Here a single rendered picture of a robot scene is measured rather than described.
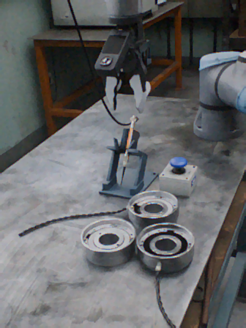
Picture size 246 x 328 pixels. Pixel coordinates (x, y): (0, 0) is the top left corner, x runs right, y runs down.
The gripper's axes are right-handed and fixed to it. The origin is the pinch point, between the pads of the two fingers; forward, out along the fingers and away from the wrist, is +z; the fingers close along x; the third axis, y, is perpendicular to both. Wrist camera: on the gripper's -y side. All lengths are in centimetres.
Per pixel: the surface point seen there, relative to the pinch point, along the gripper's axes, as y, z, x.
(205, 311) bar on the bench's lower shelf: -12.6, 41.9, -23.5
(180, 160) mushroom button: -0.2, 11.2, -13.1
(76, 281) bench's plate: -36.4, 18.7, -6.7
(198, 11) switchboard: 352, 38, 94
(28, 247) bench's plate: -31.4, 18.9, 7.5
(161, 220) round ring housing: -17.9, 15.2, -15.5
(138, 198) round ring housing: -11.8, 15.5, -7.8
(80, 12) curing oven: 180, 11, 122
